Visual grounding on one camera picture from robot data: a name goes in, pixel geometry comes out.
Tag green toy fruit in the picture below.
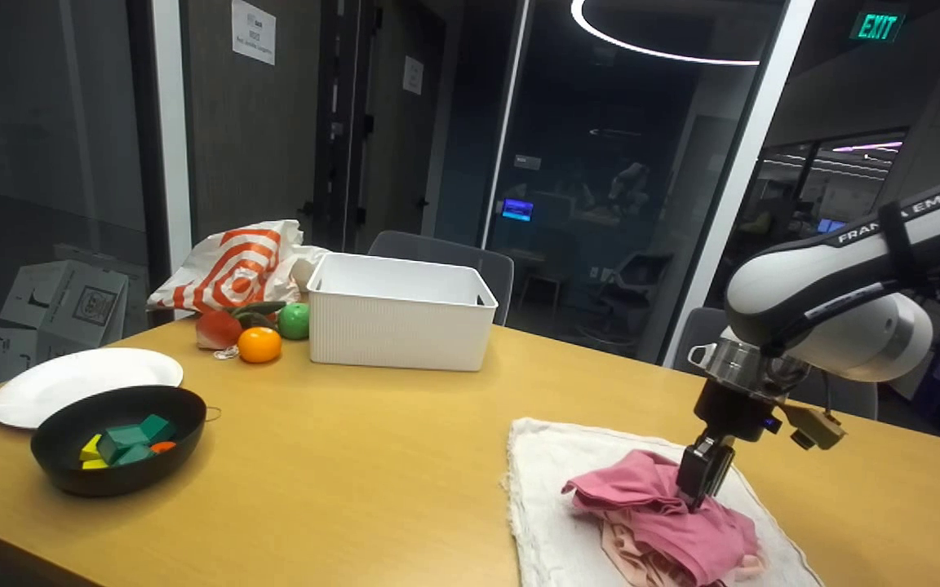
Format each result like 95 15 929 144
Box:
275 302 315 346

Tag white plate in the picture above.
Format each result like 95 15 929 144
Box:
0 346 188 435

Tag red toy fruit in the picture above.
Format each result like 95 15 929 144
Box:
192 308 243 357

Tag dark toy vegetable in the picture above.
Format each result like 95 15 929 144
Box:
230 298 291 325

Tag black bowl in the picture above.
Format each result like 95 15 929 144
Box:
28 381 211 503

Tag white plastic bin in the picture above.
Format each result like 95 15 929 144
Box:
303 247 502 377

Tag pink t-shirt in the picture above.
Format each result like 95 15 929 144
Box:
557 447 768 587

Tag green toy blocks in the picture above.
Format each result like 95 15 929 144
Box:
97 412 177 470

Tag peach patterned t-shirt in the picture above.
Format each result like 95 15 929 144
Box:
597 519 771 587

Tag white ring ceiling light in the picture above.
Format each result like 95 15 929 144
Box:
568 0 771 71

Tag red white plastic bag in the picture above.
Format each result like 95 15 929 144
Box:
143 215 334 319

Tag green exit sign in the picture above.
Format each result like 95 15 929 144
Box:
848 8 910 47

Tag white towel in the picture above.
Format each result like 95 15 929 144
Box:
507 415 822 587

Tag blue lit screen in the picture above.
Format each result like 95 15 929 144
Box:
496 197 537 228

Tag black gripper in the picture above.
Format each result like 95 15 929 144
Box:
671 380 785 508

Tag small white door notice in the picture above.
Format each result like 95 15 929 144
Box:
397 52 426 103

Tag orange fruit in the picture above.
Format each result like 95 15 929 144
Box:
234 324 288 369

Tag white paper wall notice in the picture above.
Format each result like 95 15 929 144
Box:
229 0 279 69

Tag yellow toy block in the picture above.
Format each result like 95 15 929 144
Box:
78 431 111 473

